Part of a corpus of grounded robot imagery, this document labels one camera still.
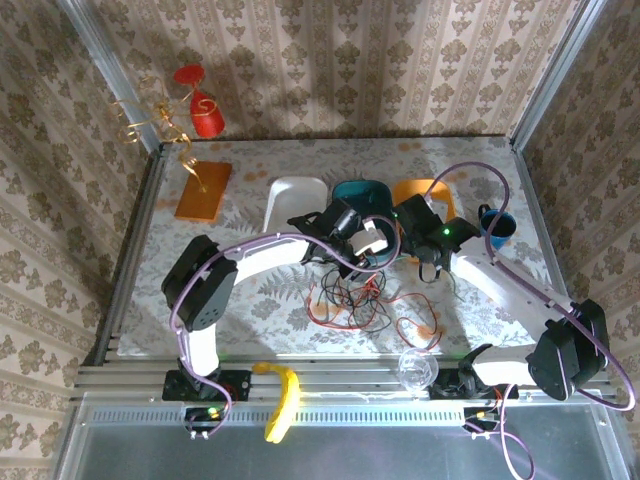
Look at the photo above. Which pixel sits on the orange wooden board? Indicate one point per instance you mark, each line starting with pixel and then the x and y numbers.
pixel 210 200

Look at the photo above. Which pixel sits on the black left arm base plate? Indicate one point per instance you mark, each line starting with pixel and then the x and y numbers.
pixel 240 385

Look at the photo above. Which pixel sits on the clear plastic cup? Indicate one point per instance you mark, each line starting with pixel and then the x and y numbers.
pixel 419 370

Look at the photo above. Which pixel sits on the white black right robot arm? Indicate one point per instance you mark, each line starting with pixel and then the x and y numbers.
pixel 510 290

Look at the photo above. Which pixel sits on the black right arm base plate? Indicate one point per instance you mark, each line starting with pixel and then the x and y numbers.
pixel 442 390

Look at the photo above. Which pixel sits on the aluminium frame post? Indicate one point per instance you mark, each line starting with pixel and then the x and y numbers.
pixel 559 65
pixel 108 65

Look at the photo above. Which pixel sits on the yellow banana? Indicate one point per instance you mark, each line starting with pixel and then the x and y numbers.
pixel 290 395

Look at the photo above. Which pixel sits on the teal plastic tray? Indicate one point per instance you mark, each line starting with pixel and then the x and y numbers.
pixel 370 192

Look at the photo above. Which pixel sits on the gold curly ribbon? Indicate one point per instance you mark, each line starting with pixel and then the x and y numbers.
pixel 162 111

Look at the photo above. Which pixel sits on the grey metal cabinet top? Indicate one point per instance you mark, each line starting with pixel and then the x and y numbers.
pixel 375 450

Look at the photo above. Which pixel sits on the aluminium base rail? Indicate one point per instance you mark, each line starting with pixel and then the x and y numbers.
pixel 350 380

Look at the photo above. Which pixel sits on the red wine glass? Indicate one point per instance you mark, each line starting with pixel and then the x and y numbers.
pixel 206 117

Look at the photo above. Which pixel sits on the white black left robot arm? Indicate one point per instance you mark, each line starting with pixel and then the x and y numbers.
pixel 200 285

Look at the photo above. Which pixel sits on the white plastic tray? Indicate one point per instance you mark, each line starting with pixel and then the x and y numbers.
pixel 295 200

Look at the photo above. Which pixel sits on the small electronics board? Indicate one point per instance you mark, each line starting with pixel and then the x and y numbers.
pixel 475 415
pixel 200 414

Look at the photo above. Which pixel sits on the aluminium side rail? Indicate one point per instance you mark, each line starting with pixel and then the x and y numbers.
pixel 142 220
pixel 535 200

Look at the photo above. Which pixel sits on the orange plastic tray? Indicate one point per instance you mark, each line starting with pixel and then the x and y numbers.
pixel 405 192

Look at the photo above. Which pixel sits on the blue cup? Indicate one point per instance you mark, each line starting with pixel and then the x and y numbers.
pixel 505 237

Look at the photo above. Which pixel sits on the floral tablecloth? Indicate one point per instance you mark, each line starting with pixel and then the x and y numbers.
pixel 280 160

